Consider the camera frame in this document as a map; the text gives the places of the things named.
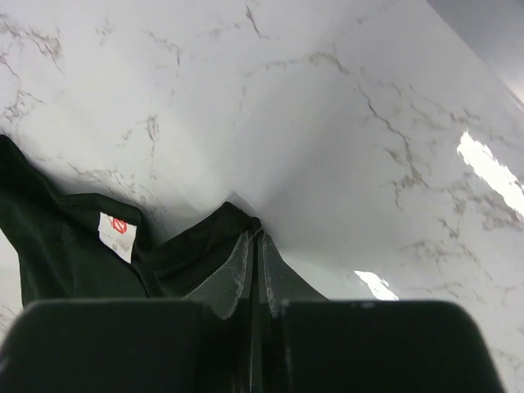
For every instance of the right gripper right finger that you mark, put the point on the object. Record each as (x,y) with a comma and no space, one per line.
(312,344)

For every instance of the black t shirt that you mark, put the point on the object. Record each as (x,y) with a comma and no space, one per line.
(89,246)

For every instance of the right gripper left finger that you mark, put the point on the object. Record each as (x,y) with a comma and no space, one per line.
(192,344)

